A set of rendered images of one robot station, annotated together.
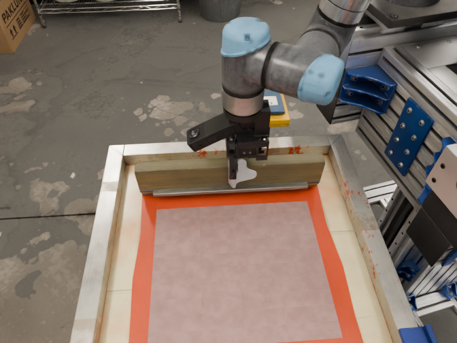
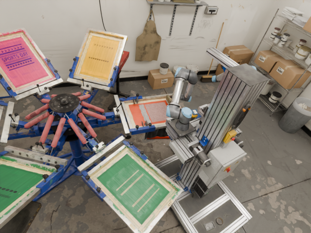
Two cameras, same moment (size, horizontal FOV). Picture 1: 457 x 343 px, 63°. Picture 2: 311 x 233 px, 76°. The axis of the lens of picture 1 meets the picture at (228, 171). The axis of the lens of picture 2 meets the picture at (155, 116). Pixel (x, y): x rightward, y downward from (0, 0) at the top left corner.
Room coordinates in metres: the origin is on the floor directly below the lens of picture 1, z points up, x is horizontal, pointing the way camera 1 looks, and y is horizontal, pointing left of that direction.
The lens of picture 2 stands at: (-0.43, -1.80, 2.81)
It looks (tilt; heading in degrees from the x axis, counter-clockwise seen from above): 45 degrees down; 67
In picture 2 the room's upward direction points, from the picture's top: 11 degrees clockwise
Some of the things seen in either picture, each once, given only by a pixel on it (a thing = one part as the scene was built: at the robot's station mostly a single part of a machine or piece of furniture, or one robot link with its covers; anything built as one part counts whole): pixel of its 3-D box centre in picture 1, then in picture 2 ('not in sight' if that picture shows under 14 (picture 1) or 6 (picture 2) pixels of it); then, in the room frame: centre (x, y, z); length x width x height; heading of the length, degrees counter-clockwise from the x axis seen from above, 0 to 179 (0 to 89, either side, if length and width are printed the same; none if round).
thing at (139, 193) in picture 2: not in sight; (122, 169); (-0.25, -0.85, 1.05); 1.08 x 0.61 x 0.23; 124
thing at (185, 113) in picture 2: not in sight; (185, 114); (0.42, -0.56, 1.42); 0.13 x 0.12 x 0.14; 153
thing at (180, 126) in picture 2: not in sight; (183, 122); (0.43, -0.56, 1.31); 0.15 x 0.15 x 0.10
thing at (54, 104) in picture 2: not in sight; (73, 139); (-0.76, -0.10, 0.67); 0.39 x 0.39 x 1.35
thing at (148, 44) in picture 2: not in sight; (149, 37); (0.70, 1.96, 1.06); 0.53 x 0.07 x 1.05; 4
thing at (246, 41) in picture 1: (246, 57); not in sight; (0.55, -0.03, 1.30); 0.09 x 0.08 x 0.11; 63
